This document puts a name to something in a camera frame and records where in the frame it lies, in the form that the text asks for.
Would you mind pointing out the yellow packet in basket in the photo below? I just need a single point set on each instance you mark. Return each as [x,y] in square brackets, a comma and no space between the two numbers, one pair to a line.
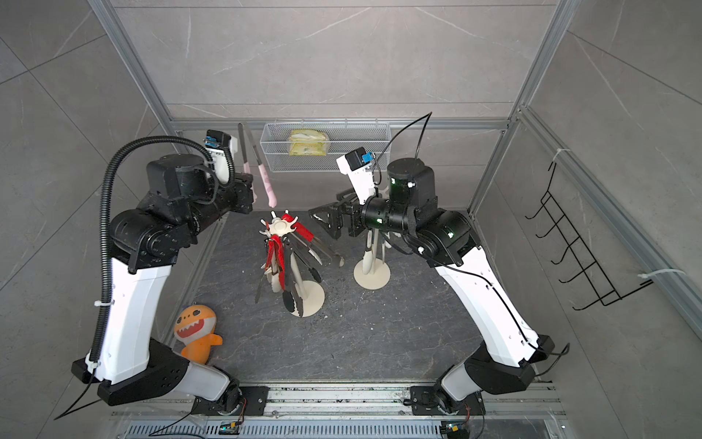
[308,143]

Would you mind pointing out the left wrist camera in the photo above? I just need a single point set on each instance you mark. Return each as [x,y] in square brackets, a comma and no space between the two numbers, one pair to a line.
[222,148]

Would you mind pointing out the orange monster plush toy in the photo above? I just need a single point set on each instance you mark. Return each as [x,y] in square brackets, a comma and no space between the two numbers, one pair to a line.
[195,329]

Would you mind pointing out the white wire mesh basket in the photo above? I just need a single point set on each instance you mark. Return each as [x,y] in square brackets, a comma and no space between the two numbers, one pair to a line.
[344,137]

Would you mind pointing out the red pink paw tongs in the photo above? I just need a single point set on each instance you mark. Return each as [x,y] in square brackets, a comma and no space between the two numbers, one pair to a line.
[246,138]

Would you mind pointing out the black steel tongs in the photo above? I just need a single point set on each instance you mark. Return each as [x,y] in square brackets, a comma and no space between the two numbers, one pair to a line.
[301,297]

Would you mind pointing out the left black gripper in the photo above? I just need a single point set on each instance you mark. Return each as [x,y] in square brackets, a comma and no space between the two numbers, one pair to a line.
[236,194]

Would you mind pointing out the red handled steel tongs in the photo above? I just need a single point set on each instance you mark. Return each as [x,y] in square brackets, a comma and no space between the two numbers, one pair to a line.
[312,241]

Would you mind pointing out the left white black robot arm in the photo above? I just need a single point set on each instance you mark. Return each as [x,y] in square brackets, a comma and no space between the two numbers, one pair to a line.
[138,249]

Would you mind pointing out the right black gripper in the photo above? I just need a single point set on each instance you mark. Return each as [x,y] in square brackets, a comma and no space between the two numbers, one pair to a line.
[353,208]

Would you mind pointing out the black wire wall hook rack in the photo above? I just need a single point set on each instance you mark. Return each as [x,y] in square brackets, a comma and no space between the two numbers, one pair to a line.
[577,250]

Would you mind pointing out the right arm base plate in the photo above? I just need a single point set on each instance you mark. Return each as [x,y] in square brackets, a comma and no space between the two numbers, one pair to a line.
[431,401]

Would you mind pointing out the red sleeved steel tongs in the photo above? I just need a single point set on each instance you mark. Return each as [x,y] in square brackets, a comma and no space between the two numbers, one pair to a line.
[274,267]

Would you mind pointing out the long steel white tongs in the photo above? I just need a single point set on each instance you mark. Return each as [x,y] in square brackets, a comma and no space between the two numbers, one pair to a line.
[262,285]

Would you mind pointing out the cream utensil stand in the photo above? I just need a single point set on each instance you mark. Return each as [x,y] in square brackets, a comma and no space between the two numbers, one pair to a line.
[372,272]
[277,226]

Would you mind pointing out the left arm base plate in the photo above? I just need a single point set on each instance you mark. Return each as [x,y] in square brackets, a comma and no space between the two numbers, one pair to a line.
[249,400]

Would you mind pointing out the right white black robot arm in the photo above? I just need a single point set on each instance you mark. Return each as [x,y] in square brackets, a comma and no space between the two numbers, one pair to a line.
[504,361]

